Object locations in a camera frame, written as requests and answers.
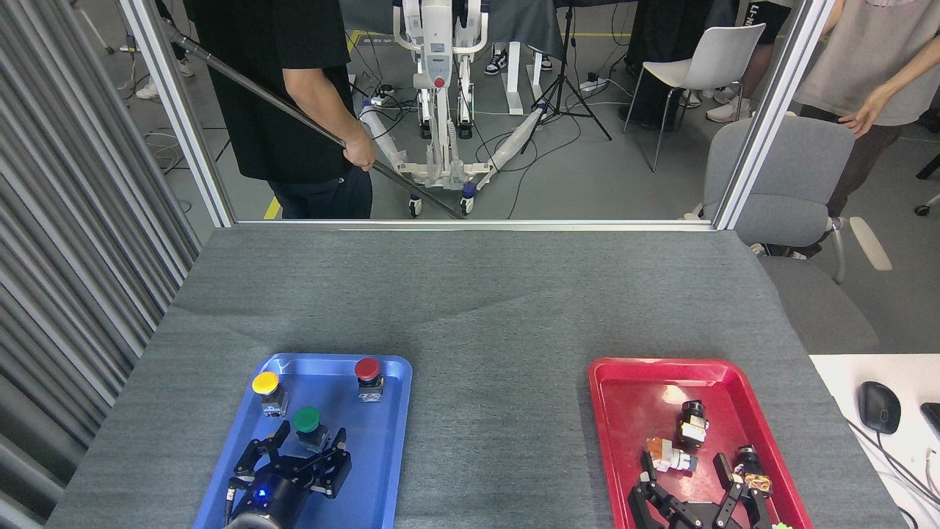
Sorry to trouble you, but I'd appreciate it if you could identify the white plastic chair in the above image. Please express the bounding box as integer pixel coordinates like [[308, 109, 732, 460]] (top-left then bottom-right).
[[623, 24, 767, 173]]

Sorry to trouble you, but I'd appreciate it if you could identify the blue plastic tray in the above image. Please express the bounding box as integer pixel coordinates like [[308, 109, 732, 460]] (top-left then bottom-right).
[[192, 353, 413, 529]]

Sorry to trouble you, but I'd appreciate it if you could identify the black computer mouse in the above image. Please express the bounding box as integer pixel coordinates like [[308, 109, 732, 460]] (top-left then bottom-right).
[[858, 381, 903, 436]]

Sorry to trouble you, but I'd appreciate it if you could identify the grey corrugated panel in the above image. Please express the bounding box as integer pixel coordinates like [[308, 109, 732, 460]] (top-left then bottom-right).
[[0, 0, 206, 529]]

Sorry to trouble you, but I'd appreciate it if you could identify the green push button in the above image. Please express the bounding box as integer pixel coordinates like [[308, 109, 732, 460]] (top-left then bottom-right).
[[292, 406, 331, 453]]

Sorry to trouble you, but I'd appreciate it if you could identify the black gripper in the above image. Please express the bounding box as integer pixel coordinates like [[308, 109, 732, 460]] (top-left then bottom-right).
[[228, 420, 353, 524], [628, 451, 773, 529]]

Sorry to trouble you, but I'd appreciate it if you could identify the white wheeled stand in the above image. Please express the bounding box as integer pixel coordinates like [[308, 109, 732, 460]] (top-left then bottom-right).
[[358, 0, 548, 217]]

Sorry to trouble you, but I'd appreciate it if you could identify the red push button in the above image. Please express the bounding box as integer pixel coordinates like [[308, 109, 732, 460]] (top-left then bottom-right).
[[354, 357, 386, 403]]

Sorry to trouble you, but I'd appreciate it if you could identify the black knob switch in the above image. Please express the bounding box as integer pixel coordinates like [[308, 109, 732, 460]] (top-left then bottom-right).
[[676, 400, 710, 449]]

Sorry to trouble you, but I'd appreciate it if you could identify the black and orange switch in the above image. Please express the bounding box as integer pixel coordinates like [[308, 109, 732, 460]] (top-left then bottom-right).
[[734, 444, 773, 494]]

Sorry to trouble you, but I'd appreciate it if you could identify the black tripod stand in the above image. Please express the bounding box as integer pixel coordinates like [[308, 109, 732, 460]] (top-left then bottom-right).
[[160, 21, 465, 220], [520, 0, 612, 155]]

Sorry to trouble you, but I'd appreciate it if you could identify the yellow push button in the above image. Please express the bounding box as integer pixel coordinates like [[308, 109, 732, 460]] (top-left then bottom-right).
[[251, 371, 289, 418]]

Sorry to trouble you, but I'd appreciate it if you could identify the silver frame rail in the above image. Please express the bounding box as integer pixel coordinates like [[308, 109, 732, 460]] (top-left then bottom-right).
[[234, 218, 717, 233]]

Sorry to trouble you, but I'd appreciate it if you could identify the grey table cloth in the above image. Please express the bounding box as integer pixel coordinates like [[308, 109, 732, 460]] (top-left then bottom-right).
[[44, 228, 908, 529]]

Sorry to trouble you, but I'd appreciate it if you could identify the grey office chair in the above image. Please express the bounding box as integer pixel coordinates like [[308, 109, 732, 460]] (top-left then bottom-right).
[[683, 114, 893, 353]]

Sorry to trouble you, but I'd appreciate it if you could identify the silver frame post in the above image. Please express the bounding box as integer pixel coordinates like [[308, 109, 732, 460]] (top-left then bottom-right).
[[712, 0, 838, 231], [119, 0, 237, 228]]

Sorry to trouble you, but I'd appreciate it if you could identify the dark cloth draped table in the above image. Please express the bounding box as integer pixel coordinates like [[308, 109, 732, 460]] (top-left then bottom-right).
[[339, 0, 566, 118]]

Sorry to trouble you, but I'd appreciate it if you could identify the white desk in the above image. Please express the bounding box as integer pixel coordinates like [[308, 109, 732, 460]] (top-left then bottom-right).
[[808, 354, 940, 529]]

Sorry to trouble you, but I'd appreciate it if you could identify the black cable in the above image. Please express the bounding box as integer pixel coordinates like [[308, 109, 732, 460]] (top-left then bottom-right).
[[845, 419, 940, 529]]

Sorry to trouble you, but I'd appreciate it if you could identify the white and orange switch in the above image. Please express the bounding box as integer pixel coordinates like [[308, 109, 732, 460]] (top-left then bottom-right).
[[645, 437, 698, 475]]

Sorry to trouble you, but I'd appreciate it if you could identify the red plastic tray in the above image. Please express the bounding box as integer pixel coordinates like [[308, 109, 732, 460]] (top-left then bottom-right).
[[587, 357, 814, 529]]

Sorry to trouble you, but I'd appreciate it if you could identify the black chair base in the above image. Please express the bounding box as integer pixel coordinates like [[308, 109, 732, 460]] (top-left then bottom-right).
[[914, 153, 940, 217]]

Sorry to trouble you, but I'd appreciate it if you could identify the person's hand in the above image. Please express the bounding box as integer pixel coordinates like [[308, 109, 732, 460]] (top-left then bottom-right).
[[839, 92, 893, 139], [343, 121, 377, 172]]

